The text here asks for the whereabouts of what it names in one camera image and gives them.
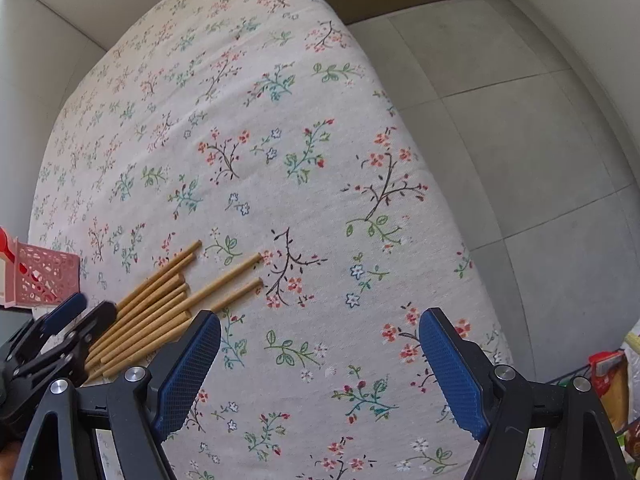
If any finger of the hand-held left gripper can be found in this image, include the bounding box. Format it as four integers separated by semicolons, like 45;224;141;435
12;302;119;387
0;292;89;362

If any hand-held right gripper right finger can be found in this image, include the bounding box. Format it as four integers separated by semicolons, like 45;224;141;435
418;307;634;480

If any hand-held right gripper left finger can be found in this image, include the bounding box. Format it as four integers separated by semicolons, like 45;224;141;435
10;309;222;480

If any pink lattice plastic basket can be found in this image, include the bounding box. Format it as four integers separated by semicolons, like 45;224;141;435
0;240;81;309

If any pile of wooden chopsticks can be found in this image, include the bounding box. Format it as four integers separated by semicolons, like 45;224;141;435
82;240;265;384

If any red plastic spoon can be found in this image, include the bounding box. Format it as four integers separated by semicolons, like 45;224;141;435
0;227;20;261

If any orange snack packet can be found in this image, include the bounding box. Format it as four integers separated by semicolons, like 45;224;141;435
589;349;632;433

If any floral tablecloth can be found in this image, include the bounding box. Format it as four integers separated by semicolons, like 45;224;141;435
27;0;517;480

